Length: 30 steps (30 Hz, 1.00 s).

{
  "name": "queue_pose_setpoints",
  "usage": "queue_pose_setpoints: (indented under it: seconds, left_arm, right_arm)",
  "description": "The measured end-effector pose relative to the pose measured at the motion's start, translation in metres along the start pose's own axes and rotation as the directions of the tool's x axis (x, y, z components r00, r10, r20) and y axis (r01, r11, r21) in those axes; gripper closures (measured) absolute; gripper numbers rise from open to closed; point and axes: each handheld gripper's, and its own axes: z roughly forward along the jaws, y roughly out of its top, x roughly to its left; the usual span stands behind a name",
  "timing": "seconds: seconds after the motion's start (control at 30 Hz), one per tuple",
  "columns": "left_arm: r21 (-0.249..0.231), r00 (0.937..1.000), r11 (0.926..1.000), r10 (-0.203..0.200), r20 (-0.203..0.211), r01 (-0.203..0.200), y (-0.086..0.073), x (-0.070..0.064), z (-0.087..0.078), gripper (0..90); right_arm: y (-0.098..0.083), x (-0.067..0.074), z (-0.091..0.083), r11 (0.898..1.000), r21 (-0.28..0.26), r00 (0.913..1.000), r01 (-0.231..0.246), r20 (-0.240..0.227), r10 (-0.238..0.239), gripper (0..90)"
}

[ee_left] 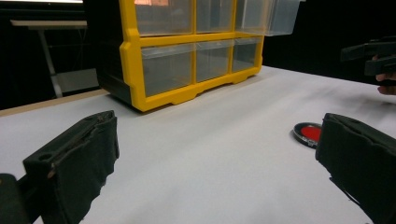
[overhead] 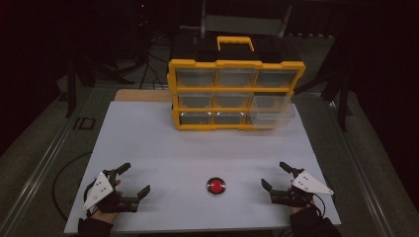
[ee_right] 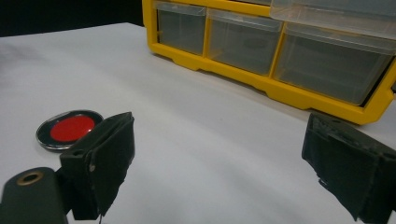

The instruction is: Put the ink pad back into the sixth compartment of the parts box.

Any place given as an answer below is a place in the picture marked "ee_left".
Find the round black-rimmed red disc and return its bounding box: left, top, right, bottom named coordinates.
left=292, top=121, right=323, bottom=149

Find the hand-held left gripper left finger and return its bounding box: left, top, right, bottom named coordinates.
left=22, top=110, right=120, bottom=224

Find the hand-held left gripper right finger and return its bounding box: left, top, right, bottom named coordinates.
left=315, top=112, right=396, bottom=224

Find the yellow drawer cabinet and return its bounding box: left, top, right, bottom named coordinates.
left=96, top=0, right=265, bottom=112

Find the white side table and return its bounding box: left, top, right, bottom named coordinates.
left=9, top=20, right=100, bottom=98

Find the clear plastic drawer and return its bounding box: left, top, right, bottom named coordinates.
left=234, top=0, right=303, bottom=37
left=134, top=0, right=194, bottom=36
left=195, top=39, right=233, bottom=83
left=195, top=0, right=234, bottom=35
left=232, top=36, right=262, bottom=74
left=140, top=43, right=194, bottom=97

